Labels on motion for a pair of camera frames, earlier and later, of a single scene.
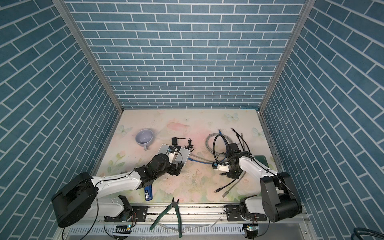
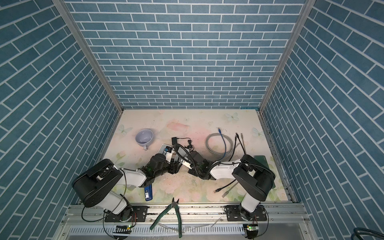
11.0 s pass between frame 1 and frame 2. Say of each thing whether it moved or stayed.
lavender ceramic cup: stayed
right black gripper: moved
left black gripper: stayed
